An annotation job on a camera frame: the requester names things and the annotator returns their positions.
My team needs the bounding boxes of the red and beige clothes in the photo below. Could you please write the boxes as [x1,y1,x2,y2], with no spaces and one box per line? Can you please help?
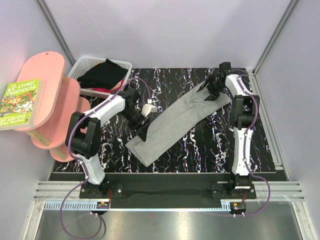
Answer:
[88,79,124,94]

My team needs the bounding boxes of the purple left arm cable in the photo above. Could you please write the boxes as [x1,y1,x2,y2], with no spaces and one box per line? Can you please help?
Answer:
[58,77,152,238]

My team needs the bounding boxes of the left orange connector board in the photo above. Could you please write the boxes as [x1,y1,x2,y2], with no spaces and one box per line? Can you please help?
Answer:
[96,201,111,209]

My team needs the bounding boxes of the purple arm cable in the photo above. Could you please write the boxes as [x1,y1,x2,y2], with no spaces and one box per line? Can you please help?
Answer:
[232,68,272,217]
[58,77,152,238]

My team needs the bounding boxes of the grey t shirt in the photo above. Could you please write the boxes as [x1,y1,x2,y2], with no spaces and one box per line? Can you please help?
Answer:
[125,84,231,167]

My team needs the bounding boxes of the pink tiered wooden shelf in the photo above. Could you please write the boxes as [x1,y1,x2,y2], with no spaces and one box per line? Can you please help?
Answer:
[17,51,91,163]

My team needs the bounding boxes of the black t shirt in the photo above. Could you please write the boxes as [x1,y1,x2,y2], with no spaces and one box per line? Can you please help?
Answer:
[77,59,127,89]

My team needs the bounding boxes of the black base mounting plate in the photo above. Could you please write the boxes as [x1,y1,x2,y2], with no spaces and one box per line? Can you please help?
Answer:
[79,173,242,210]

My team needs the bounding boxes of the green treehouse book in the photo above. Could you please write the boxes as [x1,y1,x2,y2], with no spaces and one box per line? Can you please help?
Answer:
[0,78,45,131]

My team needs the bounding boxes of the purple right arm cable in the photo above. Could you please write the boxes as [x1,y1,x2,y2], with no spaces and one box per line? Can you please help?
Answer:
[232,68,272,217]

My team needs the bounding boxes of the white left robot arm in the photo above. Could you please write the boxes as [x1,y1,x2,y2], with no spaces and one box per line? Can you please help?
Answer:
[65,88,156,199]

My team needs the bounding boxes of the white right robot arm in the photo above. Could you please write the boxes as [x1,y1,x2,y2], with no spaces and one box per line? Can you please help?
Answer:
[197,62,260,199]

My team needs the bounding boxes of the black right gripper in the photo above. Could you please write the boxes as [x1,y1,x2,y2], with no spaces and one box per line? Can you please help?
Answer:
[198,74,226,102]

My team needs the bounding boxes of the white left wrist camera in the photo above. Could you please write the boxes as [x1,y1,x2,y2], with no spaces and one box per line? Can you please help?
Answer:
[141,99,158,117]

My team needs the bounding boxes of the aluminium frame rail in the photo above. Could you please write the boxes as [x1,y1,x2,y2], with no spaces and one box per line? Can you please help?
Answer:
[32,181,83,200]

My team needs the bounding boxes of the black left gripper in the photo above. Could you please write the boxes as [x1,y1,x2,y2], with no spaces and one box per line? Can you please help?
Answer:
[120,107,153,142]

